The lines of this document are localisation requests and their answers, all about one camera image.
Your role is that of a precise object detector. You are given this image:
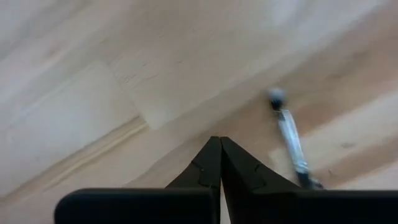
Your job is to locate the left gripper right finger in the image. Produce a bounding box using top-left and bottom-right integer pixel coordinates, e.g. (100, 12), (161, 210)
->
(221, 136), (398, 224)

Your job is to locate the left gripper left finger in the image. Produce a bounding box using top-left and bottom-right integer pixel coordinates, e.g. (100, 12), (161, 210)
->
(54, 136), (222, 224)

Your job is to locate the black paintbrush silver ferrule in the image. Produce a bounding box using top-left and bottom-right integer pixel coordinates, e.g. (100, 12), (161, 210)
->
(266, 86), (325, 190)

